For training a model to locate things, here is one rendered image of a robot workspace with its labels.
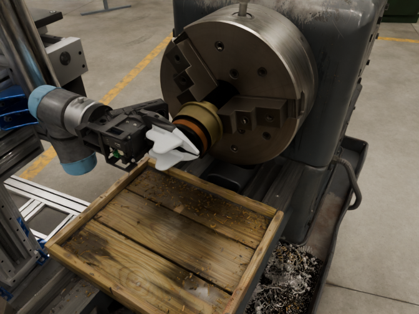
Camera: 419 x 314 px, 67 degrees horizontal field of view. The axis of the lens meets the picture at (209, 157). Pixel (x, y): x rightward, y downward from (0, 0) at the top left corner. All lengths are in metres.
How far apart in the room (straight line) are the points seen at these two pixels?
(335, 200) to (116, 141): 0.91
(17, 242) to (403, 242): 1.78
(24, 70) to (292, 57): 0.52
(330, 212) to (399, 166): 1.31
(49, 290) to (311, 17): 0.71
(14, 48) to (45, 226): 1.09
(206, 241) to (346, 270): 1.20
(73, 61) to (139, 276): 0.57
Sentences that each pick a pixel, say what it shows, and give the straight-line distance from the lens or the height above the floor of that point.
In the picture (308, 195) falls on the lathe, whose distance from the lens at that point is 0.92.
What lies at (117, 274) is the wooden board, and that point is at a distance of 0.62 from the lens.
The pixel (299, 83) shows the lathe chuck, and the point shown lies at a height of 1.15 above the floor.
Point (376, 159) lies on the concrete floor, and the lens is 2.45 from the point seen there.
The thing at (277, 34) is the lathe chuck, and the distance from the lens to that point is 0.60.
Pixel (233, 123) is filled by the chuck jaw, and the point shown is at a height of 1.09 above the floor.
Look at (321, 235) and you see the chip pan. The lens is 1.13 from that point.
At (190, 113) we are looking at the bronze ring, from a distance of 0.54.
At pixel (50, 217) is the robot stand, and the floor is 0.21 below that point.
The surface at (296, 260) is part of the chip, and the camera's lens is 1.02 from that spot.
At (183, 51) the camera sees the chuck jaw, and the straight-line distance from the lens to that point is 0.60.
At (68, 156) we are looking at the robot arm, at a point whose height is 0.99.
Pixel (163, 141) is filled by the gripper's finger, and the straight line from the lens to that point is 0.51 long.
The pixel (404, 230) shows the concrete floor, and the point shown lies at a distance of 2.05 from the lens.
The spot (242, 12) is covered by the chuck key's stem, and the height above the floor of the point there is 1.24.
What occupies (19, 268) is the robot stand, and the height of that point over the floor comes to 0.36.
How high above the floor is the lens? 1.40
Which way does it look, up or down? 40 degrees down
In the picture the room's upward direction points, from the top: straight up
